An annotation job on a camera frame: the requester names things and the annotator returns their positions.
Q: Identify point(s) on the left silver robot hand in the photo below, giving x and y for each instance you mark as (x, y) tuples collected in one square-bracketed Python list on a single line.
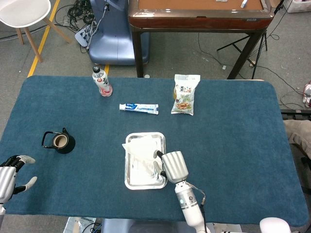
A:
[(6, 179)]

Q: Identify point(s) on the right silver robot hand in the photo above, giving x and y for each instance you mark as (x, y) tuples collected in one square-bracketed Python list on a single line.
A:
[(175, 167)]

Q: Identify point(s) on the white paper sheet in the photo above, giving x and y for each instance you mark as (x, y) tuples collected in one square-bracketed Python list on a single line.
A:
[(141, 150)]

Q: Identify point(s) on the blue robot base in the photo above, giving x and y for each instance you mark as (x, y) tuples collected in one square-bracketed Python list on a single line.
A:
[(114, 41)]

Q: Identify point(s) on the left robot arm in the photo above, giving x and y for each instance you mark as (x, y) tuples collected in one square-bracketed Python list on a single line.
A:
[(1, 213)]

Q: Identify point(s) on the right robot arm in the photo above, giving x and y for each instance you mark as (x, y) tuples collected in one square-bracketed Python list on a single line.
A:
[(188, 206)]

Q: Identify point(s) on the silver metal tray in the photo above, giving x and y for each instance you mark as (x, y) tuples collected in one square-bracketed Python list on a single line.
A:
[(132, 179)]

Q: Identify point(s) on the grey robot torso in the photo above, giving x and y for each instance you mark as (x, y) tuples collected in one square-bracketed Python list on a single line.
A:
[(145, 227)]

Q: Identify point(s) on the white blue toothpaste tube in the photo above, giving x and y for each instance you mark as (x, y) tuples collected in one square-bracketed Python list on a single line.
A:
[(141, 108)]

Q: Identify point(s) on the peanut snack bag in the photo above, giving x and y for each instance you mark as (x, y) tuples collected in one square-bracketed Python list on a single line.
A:
[(184, 97)]

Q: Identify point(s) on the clear plastic bag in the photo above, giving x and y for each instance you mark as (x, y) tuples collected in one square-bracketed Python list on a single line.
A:
[(77, 224)]

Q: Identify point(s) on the blue table cloth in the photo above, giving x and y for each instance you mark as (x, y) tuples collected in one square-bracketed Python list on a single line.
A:
[(97, 126)]

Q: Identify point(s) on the clear pink drink bottle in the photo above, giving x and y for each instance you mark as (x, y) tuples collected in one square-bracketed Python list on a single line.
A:
[(102, 82)]

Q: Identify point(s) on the brown cloth bundle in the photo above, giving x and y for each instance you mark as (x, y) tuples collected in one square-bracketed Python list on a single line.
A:
[(298, 132)]

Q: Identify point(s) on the black tripod stand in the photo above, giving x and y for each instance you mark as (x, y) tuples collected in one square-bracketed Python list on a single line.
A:
[(257, 55)]

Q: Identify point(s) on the brown mahjong table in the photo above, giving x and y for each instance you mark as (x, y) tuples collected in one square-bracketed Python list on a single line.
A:
[(199, 20)]

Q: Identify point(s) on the pink white bundle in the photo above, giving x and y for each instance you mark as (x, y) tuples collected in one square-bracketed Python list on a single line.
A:
[(308, 94)]

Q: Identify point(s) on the white power strip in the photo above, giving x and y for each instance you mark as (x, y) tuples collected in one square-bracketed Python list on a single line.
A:
[(81, 37)]

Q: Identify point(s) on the white chair with wooden legs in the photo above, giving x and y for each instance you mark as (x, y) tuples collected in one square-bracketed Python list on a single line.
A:
[(22, 12)]

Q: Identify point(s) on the pair of white mahjong tiles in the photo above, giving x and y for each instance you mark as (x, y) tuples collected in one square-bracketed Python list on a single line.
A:
[(220, 0)]

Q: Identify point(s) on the black metal frame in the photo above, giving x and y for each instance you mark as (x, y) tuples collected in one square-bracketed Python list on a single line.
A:
[(295, 112)]

